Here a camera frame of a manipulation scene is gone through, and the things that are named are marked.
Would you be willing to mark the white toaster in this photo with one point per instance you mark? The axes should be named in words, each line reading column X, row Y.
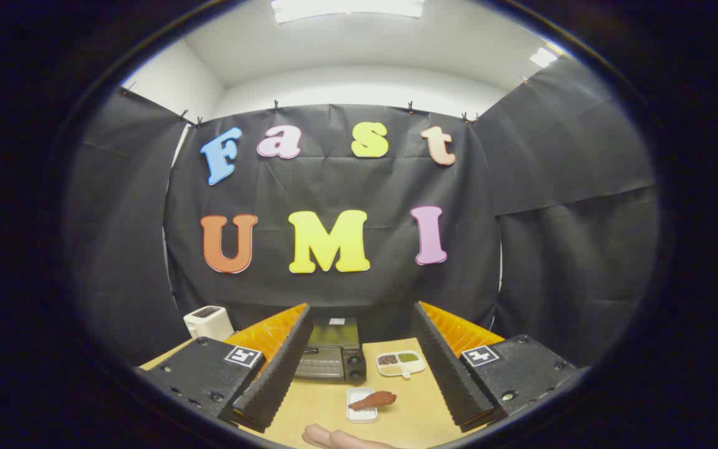
column 208, row 323

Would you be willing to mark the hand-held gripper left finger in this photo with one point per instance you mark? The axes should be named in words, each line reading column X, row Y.
column 278, row 374

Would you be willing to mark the white ribbed tray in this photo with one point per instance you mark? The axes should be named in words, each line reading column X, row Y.
column 359, row 416

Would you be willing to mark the ceiling light panel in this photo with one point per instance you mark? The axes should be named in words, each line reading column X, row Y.
column 543, row 57
column 346, row 9

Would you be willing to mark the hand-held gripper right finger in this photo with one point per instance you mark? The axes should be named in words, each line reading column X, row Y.
column 443, row 368

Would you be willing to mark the black toaster oven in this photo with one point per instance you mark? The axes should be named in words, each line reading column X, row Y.
column 328, row 363

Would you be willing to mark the brown chicken leg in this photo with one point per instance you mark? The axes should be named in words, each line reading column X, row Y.
column 376, row 399

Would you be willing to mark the white divided grain dish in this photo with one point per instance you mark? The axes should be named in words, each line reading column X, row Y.
column 400, row 363

